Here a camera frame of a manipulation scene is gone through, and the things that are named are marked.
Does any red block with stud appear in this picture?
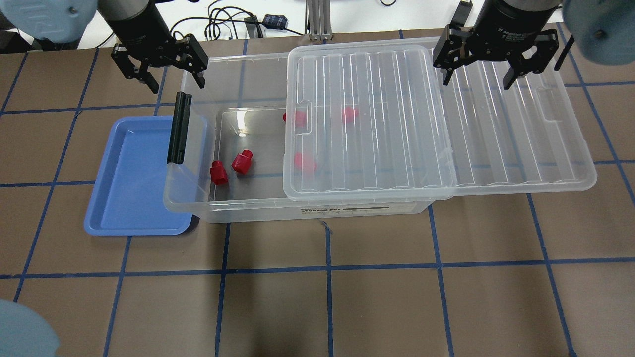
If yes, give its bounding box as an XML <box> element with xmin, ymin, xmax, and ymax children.
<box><xmin>231</xmin><ymin>149</ymin><xmax>253</xmax><ymax>176</ymax></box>

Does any blue plastic tray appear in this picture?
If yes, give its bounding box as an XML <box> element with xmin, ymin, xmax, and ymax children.
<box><xmin>84</xmin><ymin>116</ymin><xmax>192</xmax><ymax>237</ymax></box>

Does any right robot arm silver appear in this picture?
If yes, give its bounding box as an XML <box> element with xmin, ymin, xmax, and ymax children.
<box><xmin>433</xmin><ymin>0</ymin><xmax>635</xmax><ymax>90</ymax></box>

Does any red block near box wall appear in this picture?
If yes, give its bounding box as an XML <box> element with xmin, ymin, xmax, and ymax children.
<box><xmin>209</xmin><ymin>160</ymin><xmax>229</xmax><ymax>186</ymax></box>

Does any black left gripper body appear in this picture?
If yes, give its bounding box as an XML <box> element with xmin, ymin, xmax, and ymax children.
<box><xmin>111</xmin><ymin>34</ymin><xmax>208</xmax><ymax>75</ymax></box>

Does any clear ribbed box lid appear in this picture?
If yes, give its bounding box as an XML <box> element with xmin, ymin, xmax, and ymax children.
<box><xmin>283</xmin><ymin>38</ymin><xmax>597</xmax><ymax>202</ymax></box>

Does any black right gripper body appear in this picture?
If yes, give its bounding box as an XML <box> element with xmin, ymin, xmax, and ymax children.
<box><xmin>433</xmin><ymin>25</ymin><xmax>559</xmax><ymax>70</ymax></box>

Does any red block in box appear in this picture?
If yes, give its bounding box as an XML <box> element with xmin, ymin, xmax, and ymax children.
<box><xmin>293</xmin><ymin>152</ymin><xmax>317</xmax><ymax>175</ymax></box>
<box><xmin>342</xmin><ymin>107</ymin><xmax>359</xmax><ymax>124</ymax></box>
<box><xmin>283</xmin><ymin>110</ymin><xmax>308</xmax><ymax>130</ymax></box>

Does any red block upper in box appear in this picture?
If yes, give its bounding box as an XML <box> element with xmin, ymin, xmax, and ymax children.
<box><xmin>283</xmin><ymin>110</ymin><xmax>308</xmax><ymax>130</ymax></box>

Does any red block middle in box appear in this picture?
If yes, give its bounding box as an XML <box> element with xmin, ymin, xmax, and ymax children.
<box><xmin>342</xmin><ymin>107</ymin><xmax>359</xmax><ymax>124</ymax></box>

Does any black power adapter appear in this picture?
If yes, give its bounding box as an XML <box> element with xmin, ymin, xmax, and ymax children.
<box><xmin>450</xmin><ymin>0</ymin><xmax>473</xmax><ymax>27</ymax></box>

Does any red block lower in box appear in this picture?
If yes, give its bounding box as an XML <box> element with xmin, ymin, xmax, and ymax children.
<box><xmin>293</xmin><ymin>152</ymin><xmax>317</xmax><ymax>175</ymax></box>

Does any black box latch handle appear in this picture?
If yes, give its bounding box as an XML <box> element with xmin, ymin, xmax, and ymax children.
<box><xmin>166</xmin><ymin>91</ymin><xmax>192</xmax><ymax>165</ymax></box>

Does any aluminium frame post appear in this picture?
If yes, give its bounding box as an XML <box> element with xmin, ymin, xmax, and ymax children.
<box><xmin>305</xmin><ymin>0</ymin><xmax>333</xmax><ymax>42</ymax></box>

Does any clear plastic storage box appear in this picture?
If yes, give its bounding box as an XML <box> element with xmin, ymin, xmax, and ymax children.
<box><xmin>164</xmin><ymin>53</ymin><xmax>433</xmax><ymax>222</ymax></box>

